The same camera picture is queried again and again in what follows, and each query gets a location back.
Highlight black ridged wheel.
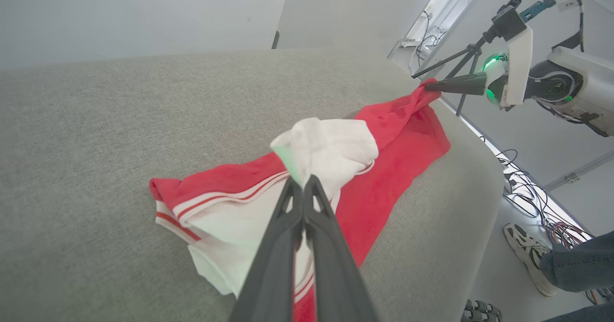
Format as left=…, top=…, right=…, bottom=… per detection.
left=461, top=299, right=503, bottom=322

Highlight grey fabric sofa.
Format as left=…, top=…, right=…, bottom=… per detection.
left=0, top=48, right=505, bottom=322

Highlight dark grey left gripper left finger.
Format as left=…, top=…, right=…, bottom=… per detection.
left=229, top=177, right=304, bottom=322

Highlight white sneaker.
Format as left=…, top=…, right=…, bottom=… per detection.
left=503, top=223, right=560, bottom=298

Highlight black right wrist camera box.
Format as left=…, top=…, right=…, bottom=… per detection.
left=491, top=0, right=557, bottom=42

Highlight black tripod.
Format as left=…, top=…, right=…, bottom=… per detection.
left=412, top=0, right=545, bottom=117

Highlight blue jeans leg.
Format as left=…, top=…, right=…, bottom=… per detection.
left=539, top=231, right=614, bottom=294
left=542, top=303, right=614, bottom=322

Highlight white background table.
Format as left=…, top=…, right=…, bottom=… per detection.
left=388, top=0, right=491, bottom=68

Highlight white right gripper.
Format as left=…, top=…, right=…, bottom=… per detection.
left=424, top=26, right=534, bottom=108

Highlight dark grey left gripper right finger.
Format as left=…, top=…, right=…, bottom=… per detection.
left=303, top=175, right=379, bottom=322

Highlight red and white shirt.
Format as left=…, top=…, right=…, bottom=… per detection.
left=149, top=77, right=451, bottom=322

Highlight tangled floor cables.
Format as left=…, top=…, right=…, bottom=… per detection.
left=480, top=135, right=614, bottom=304

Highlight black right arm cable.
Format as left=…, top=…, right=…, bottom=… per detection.
left=552, top=0, right=587, bottom=52

